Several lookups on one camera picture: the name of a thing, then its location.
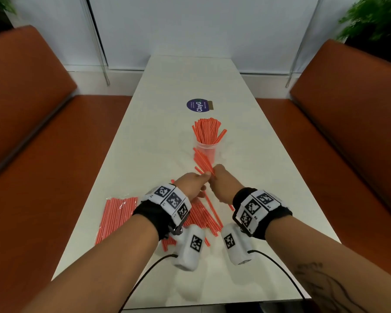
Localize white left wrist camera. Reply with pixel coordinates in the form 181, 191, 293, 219
172, 224, 206, 272

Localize person's left forearm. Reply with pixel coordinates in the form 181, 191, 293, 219
20, 214, 160, 313

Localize person's left hand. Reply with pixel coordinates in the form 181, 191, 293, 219
173, 172, 212, 202

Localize black left camera cable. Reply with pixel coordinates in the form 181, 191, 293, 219
119, 254, 178, 313

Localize bundle of red straws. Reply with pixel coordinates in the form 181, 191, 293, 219
192, 147, 218, 180

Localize clear acrylic panel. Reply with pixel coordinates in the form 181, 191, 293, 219
78, 0, 111, 87
285, 0, 324, 88

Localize black camera cable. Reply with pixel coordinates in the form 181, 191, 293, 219
248, 249, 314, 313
119, 254, 178, 313

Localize left wrist marker band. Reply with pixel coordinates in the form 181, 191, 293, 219
132, 185, 192, 241

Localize loose pile of red straws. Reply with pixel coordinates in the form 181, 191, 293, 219
161, 179, 236, 252

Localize person's right forearm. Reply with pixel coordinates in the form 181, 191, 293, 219
264, 215, 391, 313

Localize black right camera cable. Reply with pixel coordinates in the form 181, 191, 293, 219
248, 249, 314, 313

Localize red straws standing in cup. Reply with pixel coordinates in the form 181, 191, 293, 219
191, 117, 228, 146

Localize wrist marker band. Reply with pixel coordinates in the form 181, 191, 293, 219
232, 187, 293, 241
132, 185, 192, 241

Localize orange upholstered bench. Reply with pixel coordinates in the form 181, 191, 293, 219
255, 38, 391, 313
0, 25, 133, 313

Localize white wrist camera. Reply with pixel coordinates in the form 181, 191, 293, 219
220, 223, 257, 266
172, 224, 206, 272

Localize person's right hand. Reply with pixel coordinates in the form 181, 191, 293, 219
208, 164, 245, 205

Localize right wrist marker band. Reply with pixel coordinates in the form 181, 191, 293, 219
232, 187, 293, 241

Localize wrapped packet of red straws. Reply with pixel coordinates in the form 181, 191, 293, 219
94, 196, 139, 246

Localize clear plastic cup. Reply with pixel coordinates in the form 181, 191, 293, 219
195, 139, 220, 167

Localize round purple sticker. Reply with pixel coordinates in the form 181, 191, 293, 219
186, 98, 210, 112

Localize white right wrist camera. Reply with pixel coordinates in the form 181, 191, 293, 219
220, 223, 257, 266

